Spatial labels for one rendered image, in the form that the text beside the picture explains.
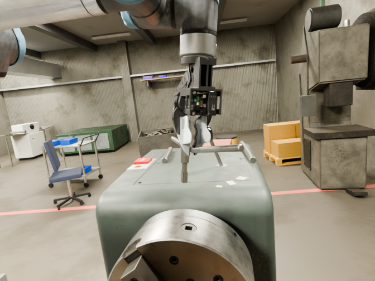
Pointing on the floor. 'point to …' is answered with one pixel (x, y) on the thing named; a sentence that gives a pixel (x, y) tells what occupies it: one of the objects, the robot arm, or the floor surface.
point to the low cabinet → (105, 136)
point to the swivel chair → (66, 175)
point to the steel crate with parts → (156, 140)
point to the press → (335, 97)
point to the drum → (229, 137)
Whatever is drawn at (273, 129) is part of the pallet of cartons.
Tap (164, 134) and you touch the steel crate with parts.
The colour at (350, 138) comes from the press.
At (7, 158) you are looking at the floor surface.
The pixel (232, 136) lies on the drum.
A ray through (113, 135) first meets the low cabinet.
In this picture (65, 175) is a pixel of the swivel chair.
